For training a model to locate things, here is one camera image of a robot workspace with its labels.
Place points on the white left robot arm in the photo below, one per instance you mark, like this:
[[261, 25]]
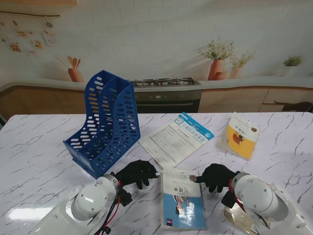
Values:
[[90, 203]]

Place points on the yellow cover book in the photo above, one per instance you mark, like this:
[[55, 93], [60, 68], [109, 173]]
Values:
[[240, 147]]

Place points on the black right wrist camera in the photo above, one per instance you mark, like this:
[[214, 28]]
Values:
[[227, 199]]

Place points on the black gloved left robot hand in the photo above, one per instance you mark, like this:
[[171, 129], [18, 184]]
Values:
[[137, 171]]

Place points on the tan cover book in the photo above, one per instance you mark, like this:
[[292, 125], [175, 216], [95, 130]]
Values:
[[234, 220]]

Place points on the white workbook with blue header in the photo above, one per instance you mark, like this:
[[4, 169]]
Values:
[[171, 144]]

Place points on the blue perforated plastic file holder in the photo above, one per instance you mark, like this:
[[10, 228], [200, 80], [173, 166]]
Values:
[[130, 88]]

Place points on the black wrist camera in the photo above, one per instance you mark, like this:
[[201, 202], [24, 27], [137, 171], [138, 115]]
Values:
[[227, 199], [126, 198]]

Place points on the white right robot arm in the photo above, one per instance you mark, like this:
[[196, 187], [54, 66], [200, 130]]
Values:
[[254, 195]]

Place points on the blue and white novel book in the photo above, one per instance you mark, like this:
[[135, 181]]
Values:
[[185, 213]]

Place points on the printed kitchen scene backdrop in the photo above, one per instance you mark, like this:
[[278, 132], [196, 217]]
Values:
[[156, 36]]

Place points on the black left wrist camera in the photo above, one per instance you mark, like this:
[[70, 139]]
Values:
[[126, 198]]

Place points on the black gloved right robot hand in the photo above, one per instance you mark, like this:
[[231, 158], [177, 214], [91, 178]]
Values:
[[217, 177]]

